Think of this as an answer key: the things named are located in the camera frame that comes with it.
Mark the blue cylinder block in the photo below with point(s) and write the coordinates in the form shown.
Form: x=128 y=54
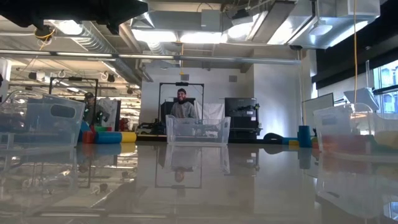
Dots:
x=108 y=137

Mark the blue long block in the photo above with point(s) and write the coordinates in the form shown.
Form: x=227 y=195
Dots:
x=285 y=140

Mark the teal cylinder block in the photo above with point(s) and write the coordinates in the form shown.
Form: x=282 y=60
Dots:
x=304 y=136

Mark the person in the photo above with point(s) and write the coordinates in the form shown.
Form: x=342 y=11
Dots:
x=90 y=109
x=183 y=109

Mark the grey angled panel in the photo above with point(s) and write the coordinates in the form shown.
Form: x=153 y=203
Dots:
x=362 y=96

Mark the yellow long block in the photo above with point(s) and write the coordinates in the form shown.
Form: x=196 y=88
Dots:
x=293 y=143

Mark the whiteboard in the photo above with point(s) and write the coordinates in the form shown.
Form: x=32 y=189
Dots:
x=317 y=109

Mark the black box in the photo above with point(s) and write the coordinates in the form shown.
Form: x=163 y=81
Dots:
x=166 y=110

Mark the red block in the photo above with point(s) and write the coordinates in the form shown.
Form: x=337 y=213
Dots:
x=92 y=127

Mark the white cloth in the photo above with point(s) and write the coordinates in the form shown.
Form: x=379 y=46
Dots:
x=109 y=109
x=214 y=110

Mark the clear plastic bin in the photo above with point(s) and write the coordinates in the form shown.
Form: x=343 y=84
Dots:
x=199 y=137
x=37 y=124
x=342 y=124

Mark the large rectangular silver duct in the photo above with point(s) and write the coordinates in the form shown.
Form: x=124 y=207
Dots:
x=280 y=18

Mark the bright blue block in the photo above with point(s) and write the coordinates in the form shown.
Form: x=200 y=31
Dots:
x=84 y=127

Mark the green arch block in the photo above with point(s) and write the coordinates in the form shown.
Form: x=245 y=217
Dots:
x=103 y=128

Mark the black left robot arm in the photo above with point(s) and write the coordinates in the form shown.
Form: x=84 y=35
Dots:
x=46 y=9

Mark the silver spiral duct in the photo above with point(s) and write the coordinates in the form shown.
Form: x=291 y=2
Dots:
x=99 y=40

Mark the window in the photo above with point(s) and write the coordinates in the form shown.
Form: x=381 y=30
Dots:
x=387 y=90

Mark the grey wall speaker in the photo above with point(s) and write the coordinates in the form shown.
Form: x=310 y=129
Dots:
x=233 y=78
x=185 y=77

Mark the black cabinet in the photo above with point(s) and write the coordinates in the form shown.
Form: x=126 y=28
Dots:
x=241 y=109

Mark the ceiling lamp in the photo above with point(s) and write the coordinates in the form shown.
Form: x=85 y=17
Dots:
x=177 y=36

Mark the yellow half-round block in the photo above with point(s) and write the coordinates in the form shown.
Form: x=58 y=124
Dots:
x=128 y=137

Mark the grey ceiling box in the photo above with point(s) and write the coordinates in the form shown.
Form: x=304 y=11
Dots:
x=210 y=18

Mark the horizontal ceiling pipe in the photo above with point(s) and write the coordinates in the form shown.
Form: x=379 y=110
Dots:
x=217 y=58

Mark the black station frame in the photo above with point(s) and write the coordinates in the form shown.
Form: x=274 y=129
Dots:
x=181 y=83
x=74 y=78

